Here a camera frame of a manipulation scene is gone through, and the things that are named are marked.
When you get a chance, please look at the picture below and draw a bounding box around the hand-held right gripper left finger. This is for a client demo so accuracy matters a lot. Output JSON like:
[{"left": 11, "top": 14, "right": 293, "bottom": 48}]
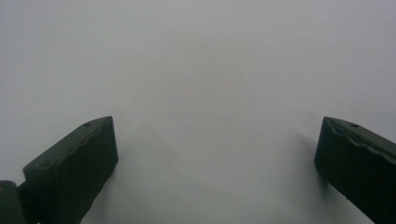
[{"left": 22, "top": 116, "right": 120, "bottom": 224}]

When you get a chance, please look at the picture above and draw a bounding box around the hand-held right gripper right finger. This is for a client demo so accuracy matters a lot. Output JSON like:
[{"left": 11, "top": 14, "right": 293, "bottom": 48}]
[{"left": 314, "top": 116, "right": 396, "bottom": 224}]

